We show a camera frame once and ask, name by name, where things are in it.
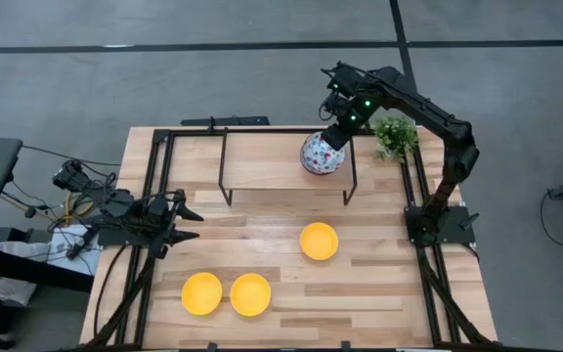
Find yellow cable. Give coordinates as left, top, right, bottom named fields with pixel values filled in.
left=64, top=190, right=97, bottom=226

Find small green plant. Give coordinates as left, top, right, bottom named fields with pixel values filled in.
left=372, top=114, right=419, bottom=165

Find wooden shelf black metal legs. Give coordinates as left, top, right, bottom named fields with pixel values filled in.
left=217, top=127, right=360, bottom=206

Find yellow mini bowl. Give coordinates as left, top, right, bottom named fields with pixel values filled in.
left=229, top=273, right=273, bottom=318
left=181, top=272, right=224, bottom=316
left=299, top=221, right=339, bottom=262

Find crumpled white bag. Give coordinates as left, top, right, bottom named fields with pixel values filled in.
left=0, top=274, right=38, bottom=307

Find black flat bar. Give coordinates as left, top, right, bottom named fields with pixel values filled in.
left=180, top=115, right=272, bottom=127

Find black low bench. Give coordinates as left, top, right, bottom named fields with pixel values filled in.
left=0, top=243, right=95, bottom=294

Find white cloth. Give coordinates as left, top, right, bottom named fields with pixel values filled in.
left=0, top=224, right=102, bottom=275

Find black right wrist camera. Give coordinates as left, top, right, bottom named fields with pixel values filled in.
left=319, top=91, right=349, bottom=122

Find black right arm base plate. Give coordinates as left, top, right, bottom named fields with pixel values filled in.
left=405, top=204, right=477, bottom=246

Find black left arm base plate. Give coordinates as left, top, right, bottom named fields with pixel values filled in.
left=96, top=227, right=160, bottom=247

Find black metal table frame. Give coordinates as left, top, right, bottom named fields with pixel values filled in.
left=80, top=125, right=498, bottom=352

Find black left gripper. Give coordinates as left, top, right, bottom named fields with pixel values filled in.
left=147, top=189, right=205, bottom=260

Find thick black cable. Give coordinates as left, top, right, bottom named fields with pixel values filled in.
left=92, top=243, right=131, bottom=343

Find black power adapter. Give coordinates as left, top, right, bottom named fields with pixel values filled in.
left=65, top=229, right=88, bottom=261

